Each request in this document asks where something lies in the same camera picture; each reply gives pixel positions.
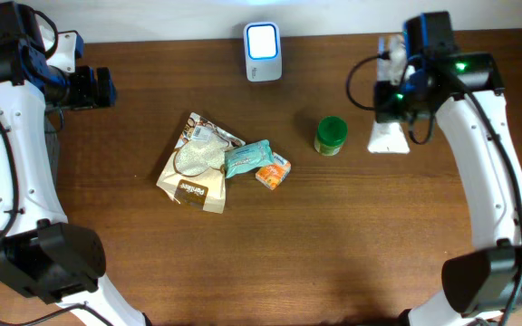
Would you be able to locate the green lid jar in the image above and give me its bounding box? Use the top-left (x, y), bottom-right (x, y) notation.
top-left (314, 116), bottom-right (348, 156)

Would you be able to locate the black right camera cable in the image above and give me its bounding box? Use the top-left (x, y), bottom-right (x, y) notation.
top-left (344, 53), bottom-right (437, 146)

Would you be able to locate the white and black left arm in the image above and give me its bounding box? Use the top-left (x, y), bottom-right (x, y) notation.
top-left (0, 1), bottom-right (149, 325)

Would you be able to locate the grey perforated plastic basket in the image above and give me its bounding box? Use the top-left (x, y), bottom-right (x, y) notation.
top-left (44, 110), bottom-right (65, 186)

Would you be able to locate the white barcode scanner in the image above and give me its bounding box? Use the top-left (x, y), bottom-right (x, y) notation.
top-left (243, 22), bottom-right (283, 82)

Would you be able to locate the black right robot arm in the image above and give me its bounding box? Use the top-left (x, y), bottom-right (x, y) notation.
top-left (368, 12), bottom-right (522, 325)

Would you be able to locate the teal wet wipes pack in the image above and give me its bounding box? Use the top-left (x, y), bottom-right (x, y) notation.
top-left (225, 139), bottom-right (274, 178)

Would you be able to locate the white cream tube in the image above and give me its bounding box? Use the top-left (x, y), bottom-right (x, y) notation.
top-left (367, 121), bottom-right (410, 154)

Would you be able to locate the orange juice carton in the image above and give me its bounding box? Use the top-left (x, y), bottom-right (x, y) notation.
top-left (256, 152), bottom-right (292, 190)

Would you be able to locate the beige seed pouch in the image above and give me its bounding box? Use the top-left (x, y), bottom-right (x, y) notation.
top-left (156, 112), bottom-right (246, 214)

